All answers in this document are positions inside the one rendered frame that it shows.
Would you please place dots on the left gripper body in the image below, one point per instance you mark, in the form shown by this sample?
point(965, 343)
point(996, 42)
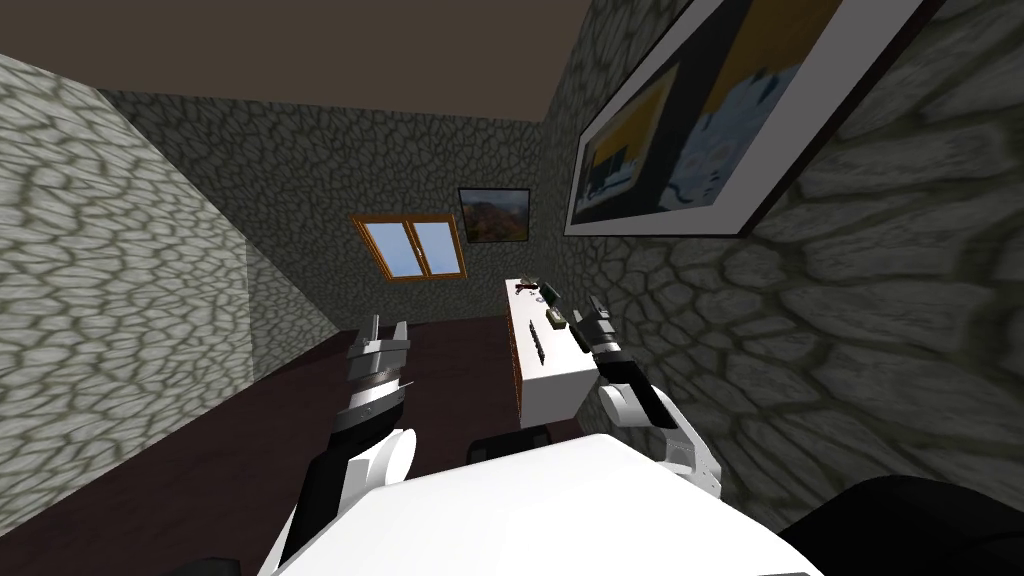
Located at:
point(378, 365)

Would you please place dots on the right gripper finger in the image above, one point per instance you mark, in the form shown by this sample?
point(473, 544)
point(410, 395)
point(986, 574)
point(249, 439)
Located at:
point(579, 322)
point(597, 307)

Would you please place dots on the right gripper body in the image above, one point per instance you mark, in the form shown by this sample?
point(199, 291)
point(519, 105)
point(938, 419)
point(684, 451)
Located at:
point(600, 334)

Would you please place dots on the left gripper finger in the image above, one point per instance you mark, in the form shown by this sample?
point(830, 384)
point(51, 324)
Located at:
point(372, 328)
point(400, 331)

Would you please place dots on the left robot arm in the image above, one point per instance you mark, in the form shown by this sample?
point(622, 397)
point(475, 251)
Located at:
point(364, 448)

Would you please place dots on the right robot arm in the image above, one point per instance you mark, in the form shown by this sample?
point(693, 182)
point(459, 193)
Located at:
point(640, 404)

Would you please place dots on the white dresser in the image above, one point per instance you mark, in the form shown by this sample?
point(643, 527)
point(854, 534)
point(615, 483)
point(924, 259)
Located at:
point(552, 368)

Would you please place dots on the wooden framed window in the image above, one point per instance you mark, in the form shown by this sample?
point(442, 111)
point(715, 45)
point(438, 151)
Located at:
point(412, 248)

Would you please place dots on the small dark landscape picture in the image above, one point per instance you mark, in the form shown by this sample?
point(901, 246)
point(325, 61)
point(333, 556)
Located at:
point(494, 216)

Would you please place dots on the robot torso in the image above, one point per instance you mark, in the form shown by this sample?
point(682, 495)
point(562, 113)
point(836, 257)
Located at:
point(552, 512)

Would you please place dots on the large white framed picture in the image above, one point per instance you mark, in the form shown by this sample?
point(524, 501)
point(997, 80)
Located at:
point(720, 120)

